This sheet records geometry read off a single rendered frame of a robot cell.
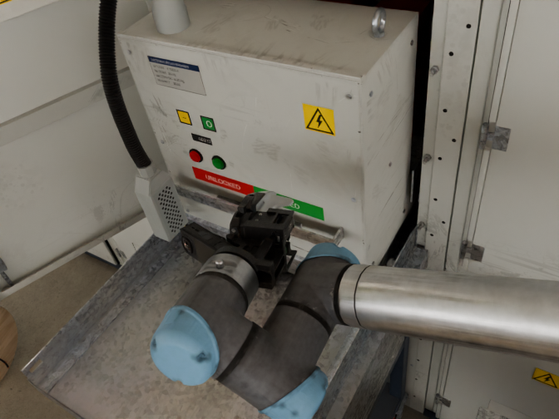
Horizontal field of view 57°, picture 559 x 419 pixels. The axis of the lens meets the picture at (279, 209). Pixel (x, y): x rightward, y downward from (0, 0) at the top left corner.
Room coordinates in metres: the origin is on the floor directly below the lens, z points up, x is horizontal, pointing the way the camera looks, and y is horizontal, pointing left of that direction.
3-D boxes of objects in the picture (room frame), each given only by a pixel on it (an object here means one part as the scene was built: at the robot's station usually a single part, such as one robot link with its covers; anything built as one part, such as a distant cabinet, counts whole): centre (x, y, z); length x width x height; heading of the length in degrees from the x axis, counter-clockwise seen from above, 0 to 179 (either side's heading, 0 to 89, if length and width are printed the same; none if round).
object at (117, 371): (0.66, 0.14, 0.82); 0.68 x 0.62 x 0.06; 141
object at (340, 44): (0.97, -0.12, 1.15); 0.51 x 0.50 x 0.48; 141
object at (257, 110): (0.77, 0.05, 1.15); 0.48 x 0.01 x 0.48; 51
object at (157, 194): (0.85, 0.25, 1.04); 0.08 x 0.05 x 0.17; 141
